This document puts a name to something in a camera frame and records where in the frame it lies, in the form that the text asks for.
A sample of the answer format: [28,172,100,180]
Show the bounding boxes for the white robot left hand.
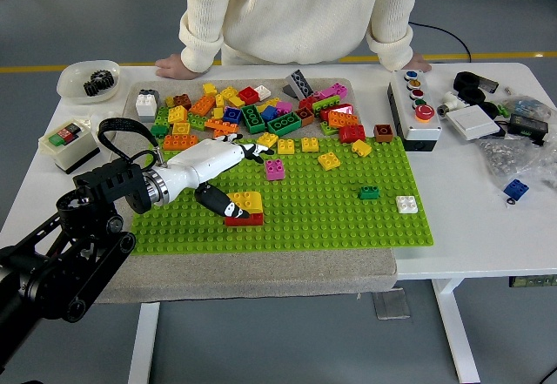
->
[160,133,276,220]

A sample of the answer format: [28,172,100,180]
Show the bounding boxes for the person's left hand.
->
[402,51,433,74]

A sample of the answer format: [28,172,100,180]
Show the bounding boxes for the person's right hand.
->
[155,53,197,81]

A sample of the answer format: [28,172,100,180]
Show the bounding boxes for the yellow curved brick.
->
[226,191,264,215]

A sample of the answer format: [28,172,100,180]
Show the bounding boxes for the magenta square brick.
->
[264,158,285,182]

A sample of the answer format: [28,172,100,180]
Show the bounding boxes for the orange flat long brick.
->
[204,118,239,135]

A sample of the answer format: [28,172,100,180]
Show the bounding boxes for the white and grey brick stack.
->
[135,89,161,124]

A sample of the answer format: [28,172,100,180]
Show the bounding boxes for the green long upturned brick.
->
[241,104,266,135]
[265,112,302,137]

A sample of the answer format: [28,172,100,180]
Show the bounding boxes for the red stepped brick stack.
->
[224,212,265,227]

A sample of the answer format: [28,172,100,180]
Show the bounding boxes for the pink long brick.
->
[319,82,349,101]

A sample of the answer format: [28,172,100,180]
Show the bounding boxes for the red glossy sloped brick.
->
[319,103,356,119]

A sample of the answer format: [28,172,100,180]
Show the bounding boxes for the red rounded brick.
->
[338,125,366,144]

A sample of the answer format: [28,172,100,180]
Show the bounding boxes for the lime green long brick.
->
[312,95,343,117]

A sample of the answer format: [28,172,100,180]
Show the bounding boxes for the brown upturned brick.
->
[293,106,315,127]

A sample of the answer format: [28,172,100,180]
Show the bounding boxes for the grey long brick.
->
[282,69,315,101]

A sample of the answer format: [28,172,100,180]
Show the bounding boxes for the black clamp with metal plate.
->
[453,71,500,94]

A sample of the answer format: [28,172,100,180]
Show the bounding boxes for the white pipe fitting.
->
[437,91,471,118]

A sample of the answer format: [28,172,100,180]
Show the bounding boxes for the white push-button control box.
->
[386,68,445,153]

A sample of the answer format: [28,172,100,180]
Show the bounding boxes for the black metal gear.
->
[83,77,104,98]
[93,69,117,91]

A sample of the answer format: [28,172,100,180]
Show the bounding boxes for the white plastic bowl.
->
[56,60,122,105]

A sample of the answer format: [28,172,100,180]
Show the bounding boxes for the clear bag of blue parts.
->
[500,95,557,119]

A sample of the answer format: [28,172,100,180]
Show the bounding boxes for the grey-brown mat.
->
[77,77,399,306]

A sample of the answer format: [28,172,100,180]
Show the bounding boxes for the black power adapter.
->
[507,113,550,146]

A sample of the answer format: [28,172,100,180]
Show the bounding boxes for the green studded baseplate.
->
[125,135,436,255]

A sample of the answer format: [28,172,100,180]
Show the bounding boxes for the clear bag of screws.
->
[476,133,557,193]

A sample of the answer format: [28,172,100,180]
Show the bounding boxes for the person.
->
[177,0,427,73]

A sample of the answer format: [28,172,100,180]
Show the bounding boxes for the white table leg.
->
[431,278,482,384]
[128,303,161,384]

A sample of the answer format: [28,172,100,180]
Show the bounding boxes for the grey floor plate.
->
[372,288,413,320]

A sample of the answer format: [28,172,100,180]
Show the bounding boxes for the table height control panel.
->
[508,274,557,289]

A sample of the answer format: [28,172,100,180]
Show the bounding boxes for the black floor cable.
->
[408,20,473,64]

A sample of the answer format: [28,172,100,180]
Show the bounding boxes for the white wall switch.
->
[446,105,502,143]

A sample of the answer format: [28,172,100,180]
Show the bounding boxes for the white switch box green red buttons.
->
[37,120,102,175]

